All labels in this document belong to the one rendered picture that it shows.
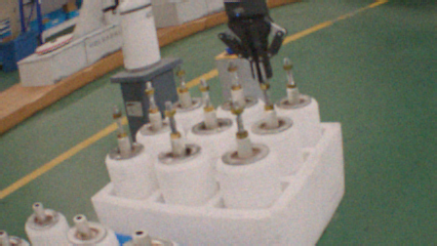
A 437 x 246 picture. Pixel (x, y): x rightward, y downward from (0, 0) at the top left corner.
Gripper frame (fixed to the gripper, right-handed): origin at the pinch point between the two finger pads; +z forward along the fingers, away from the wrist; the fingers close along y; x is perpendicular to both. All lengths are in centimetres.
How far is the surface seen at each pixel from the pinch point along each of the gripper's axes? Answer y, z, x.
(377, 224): 21.1, 35.1, 5.2
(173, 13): -170, 18, 215
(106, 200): -25.3, 16.7, -20.6
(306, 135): 2.7, 15.2, 8.4
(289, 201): 8.5, 17.0, -13.8
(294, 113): 1.0, 10.5, 7.5
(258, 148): 2.2, 9.5, -9.8
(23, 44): -397, 11, 234
